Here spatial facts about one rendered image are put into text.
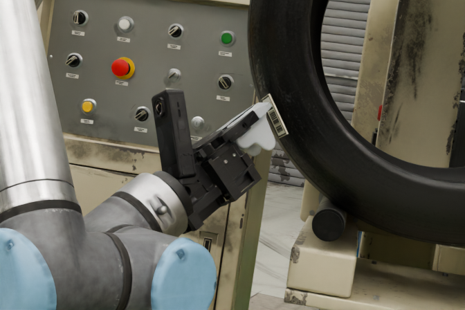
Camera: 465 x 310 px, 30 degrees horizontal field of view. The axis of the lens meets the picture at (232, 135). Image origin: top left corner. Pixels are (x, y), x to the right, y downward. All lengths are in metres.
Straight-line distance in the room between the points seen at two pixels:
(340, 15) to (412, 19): 9.14
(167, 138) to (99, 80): 0.97
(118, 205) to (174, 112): 0.14
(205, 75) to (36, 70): 1.10
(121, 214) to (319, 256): 0.31
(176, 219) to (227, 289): 0.94
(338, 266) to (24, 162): 0.51
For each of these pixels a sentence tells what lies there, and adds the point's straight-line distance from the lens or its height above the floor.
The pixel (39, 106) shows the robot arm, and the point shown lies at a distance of 0.89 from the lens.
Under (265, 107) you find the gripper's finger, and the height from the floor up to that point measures 1.05.
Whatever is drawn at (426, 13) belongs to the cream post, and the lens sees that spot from 1.56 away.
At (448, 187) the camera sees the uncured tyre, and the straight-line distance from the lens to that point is 1.17.
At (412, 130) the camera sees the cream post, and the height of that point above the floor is 1.04.
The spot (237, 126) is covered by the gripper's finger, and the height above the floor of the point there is 1.02.
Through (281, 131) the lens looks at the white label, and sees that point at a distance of 1.19.
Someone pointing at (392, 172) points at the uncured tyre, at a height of 0.99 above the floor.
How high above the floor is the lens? 1.06
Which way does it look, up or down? 3 degrees down
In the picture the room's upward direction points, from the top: 8 degrees clockwise
